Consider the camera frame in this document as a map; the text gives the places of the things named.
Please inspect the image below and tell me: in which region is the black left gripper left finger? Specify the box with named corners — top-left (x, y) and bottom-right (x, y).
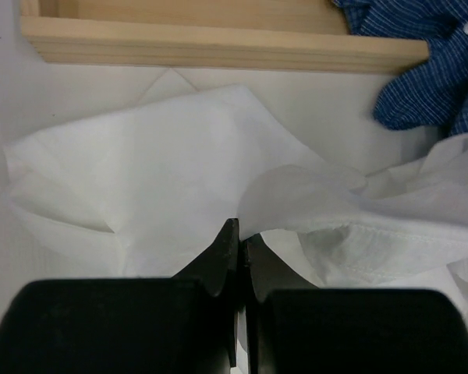
top-left (0, 219), bottom-right (239, 373)

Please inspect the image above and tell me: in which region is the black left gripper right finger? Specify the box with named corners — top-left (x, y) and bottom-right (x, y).
top-left (243, 235), bottom-right (468, 373)

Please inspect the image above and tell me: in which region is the white shirt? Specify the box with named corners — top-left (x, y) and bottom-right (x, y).
top-left (5, 86), bottom-right (468, 326)

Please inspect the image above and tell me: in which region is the blue checked shirt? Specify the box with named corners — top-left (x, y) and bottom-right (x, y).
top-left (335, 0), bottom-right (468, 136)

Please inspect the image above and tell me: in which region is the wooden clothes rack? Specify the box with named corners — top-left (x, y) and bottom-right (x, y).
top-left (20, 1), bottom-right (428, 74)

